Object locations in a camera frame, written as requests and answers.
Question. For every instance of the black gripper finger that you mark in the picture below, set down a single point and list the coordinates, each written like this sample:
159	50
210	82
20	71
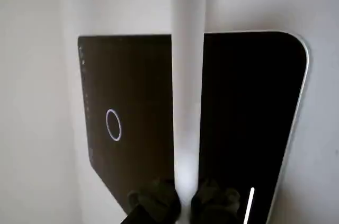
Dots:
159	202
214	205

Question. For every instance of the black screen tablet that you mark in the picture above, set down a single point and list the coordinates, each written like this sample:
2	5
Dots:
132	75

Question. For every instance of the white stylus pen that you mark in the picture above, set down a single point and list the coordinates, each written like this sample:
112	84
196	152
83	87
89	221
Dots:
188	49

